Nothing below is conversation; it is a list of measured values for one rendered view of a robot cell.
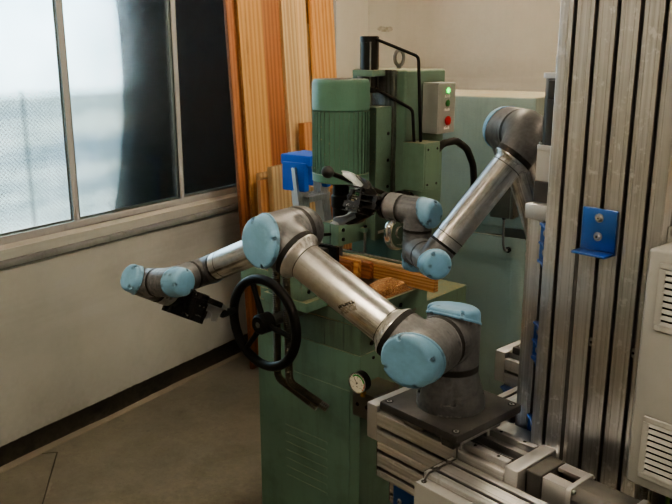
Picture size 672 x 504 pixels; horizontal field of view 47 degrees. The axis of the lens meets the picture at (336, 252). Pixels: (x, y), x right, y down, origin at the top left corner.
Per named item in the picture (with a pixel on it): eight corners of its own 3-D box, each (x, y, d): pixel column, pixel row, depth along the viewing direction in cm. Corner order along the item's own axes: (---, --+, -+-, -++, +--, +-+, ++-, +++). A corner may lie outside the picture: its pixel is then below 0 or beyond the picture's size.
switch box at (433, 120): (421, 133, 250) (422, 82, 246) (438, 130, 257) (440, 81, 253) (437, 134, 246) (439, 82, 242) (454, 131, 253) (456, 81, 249)
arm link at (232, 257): (333, 192, 185) (203, 250, 215) (305, 199, 176) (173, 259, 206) (350, 238, 185) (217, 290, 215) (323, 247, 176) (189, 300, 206)
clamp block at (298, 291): (266, 292, 234) (266, 263, 232) (298, 282, 244) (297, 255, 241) (302, 302, 224) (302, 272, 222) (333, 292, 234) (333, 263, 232)
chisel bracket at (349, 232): (321, 247, 244) (321, 221, 242) (350, 240, 255) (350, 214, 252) (339, 251, 240) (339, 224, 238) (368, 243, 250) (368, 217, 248)
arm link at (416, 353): (476, 338, 158) (287, 195, 179) (441, 361, 146) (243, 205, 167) (450, 380, 164) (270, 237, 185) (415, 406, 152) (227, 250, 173)
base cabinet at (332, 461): (260, 514, 272) (254, 323, 255) (364, 452, 314) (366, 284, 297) (358, 568, 244) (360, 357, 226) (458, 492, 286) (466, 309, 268)
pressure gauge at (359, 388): (348, 396, 224) (348, 370, 222) (356, 392, 226) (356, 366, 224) (364, 402, 220) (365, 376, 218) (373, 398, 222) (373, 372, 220)
